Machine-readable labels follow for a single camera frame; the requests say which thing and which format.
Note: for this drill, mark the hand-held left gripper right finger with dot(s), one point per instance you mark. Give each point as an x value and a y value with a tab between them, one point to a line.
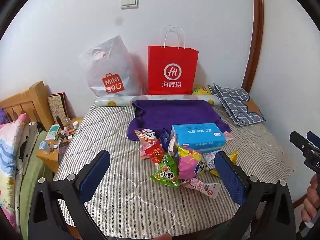
230	177

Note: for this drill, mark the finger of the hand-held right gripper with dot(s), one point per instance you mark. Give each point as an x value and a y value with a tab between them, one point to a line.
313	137
298	140

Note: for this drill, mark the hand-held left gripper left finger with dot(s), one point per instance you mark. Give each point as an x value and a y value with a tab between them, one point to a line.
96	173

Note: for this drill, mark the yellow triangular snack packet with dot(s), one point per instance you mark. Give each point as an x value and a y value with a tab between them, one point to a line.
233	156

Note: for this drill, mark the pink bear snack packet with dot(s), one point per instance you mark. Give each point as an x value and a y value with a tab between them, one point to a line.
202	186

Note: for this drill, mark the pink and yellow snack packet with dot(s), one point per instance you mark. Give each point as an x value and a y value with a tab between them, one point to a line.
191	163

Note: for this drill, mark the pink panda snack packet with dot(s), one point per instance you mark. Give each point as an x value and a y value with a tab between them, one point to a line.
145	136

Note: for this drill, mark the red snack packet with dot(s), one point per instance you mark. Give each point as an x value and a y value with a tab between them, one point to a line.
155	153

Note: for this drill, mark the green snack packet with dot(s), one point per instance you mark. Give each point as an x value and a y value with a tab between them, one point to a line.
166	172

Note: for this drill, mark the dark blue snack packet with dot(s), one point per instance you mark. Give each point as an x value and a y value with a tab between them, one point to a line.
165	138

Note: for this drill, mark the person's right hand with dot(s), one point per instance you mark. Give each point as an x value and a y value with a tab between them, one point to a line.
311	200

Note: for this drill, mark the wooden nightstand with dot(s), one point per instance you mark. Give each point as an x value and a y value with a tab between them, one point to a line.
48	158

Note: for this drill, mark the blue tissue box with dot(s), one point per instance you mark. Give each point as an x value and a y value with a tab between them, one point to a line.
197	135

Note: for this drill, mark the teal box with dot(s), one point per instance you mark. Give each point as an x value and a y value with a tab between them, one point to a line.
53	132

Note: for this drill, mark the green blanket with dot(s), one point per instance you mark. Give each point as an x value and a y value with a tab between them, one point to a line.
32	170

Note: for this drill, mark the grey checked cloth with star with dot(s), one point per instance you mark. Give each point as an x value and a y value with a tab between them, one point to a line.
235	105

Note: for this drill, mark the printed paper roll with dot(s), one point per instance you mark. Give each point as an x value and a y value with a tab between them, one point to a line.
112	102

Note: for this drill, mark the patterned notebook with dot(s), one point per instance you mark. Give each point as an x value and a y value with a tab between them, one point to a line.
57	107

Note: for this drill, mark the purple towel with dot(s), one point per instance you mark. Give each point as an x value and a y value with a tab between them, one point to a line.
175	112

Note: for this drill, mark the colourful pillow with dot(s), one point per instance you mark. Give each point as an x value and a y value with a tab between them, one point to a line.
10	155

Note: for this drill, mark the yellow chip bag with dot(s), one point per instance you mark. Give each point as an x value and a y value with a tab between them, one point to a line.
201	91

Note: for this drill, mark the wooden headboard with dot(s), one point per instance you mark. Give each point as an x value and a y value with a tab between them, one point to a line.
27	102

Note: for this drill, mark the white plastic shopping bag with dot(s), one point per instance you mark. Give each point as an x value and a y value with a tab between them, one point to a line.
110	67

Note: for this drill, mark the purple plush toy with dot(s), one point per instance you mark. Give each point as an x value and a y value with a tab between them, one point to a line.
3	117

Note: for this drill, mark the red paper bag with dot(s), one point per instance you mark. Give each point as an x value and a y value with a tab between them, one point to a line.
172	72

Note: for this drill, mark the brown wooden door frame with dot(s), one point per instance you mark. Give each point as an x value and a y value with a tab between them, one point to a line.
257	30

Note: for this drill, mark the white wall light switch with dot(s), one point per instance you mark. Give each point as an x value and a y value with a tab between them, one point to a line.
129	1

